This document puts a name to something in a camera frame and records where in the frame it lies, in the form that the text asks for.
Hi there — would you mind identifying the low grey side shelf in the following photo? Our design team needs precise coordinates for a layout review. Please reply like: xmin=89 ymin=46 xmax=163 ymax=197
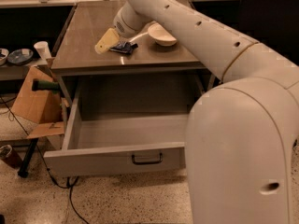
xmin=0 ymin=59 xmax=47 ymax=81

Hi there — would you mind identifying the dark red tumbler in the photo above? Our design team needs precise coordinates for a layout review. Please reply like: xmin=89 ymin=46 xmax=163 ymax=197
xmin=0 ymin=145 xmax=22 ymax=169

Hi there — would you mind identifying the black stand leg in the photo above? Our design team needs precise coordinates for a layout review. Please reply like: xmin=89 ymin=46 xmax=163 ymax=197
xmin=18 ymin=138 xmax=38 ymax=178

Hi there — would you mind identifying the white paper cup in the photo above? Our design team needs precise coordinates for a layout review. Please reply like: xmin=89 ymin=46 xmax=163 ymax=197
xmin=34 ymin=41 xmax=51 ymax=60

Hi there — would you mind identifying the green black handled tool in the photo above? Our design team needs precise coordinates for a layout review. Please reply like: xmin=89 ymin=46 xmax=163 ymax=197
xmin=32 ymin=79 xmax=60 ymax=91

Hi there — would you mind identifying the brown cardboard box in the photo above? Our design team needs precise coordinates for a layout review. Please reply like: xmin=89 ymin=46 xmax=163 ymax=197
xmin=11 ymin=66 xmax=64 ymax=139

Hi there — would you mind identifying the black office chair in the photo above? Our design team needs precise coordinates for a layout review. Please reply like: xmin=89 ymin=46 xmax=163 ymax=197
xmin=238 ymin=0 xmax=299 ymax=64

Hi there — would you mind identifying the open grey top drawer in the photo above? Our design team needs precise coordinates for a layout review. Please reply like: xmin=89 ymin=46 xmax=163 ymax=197
xmin=43 ymin=73 xmax=216 ymax=177

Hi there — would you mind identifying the grey cabinet with glossy top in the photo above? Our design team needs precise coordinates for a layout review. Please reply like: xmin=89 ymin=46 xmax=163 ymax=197
xmin=50 ymin=0 xmax=216 ymax=108

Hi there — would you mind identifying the white bowl at left edge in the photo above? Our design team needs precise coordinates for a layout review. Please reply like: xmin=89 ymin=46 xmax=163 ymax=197
xmin=0 ymin=49 xmax=9 ymax=66

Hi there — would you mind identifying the black cable on floor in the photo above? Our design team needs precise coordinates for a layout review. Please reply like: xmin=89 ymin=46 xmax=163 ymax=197
xmin=0 ymin=95 xmax=90 ymax=224

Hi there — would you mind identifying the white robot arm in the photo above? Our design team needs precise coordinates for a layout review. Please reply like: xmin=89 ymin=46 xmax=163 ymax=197
xmin=95 ymin=0 xmax=299 ymax=224

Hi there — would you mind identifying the blue plate with items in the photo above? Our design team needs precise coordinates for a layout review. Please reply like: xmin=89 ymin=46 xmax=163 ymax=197
xmin=7 ymin=49 xmax=34 ymax=66

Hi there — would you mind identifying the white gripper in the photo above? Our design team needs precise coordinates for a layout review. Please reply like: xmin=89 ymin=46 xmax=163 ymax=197
xmin=94 ymin=1 xmax=153 ymax=54

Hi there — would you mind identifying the black metal drawer handle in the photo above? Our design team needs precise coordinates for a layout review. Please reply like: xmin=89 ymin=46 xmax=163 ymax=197
xmin=131 ymin=153 xmax=164 ymax=165

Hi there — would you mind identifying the blue rxbar blueberry wrapper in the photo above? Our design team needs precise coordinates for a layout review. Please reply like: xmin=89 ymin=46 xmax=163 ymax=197
xmin=110 ymin=41 xmax=138 ymax=54

